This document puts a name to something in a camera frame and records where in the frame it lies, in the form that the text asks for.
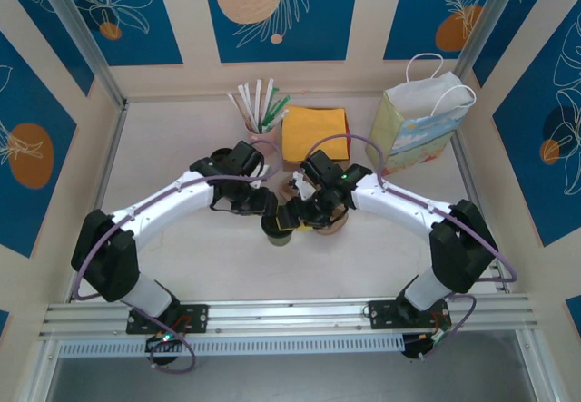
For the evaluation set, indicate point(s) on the green paper cup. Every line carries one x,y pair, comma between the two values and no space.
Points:
277,240

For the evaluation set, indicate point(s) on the brown pulp cup carrier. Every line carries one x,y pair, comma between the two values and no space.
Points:
338,225

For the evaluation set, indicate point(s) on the yellow paper napkin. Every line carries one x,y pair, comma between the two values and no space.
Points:
313,130

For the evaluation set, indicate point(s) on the printed paper gift bag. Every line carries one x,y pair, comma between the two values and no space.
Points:
408,143

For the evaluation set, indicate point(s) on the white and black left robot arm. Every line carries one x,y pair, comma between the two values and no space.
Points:
159,207

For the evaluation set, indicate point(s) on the stack of black cup lids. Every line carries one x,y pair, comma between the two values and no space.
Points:
220,153

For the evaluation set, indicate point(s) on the pink straw holder cup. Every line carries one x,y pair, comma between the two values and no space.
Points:
268,134

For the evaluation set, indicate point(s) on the small controller circuit board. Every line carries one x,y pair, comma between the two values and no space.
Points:
439,339
161,340

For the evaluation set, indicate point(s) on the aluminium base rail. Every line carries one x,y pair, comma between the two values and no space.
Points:
290,316

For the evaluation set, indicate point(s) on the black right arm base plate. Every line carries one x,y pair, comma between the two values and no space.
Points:
383,316

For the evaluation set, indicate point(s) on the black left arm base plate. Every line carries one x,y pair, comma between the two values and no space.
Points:
195,318

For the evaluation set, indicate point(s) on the aluminium frame side rail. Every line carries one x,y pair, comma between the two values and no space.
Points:
112,148
465,166

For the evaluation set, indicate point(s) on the aluminium frame post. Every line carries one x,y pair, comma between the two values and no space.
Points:
85,39
486,25

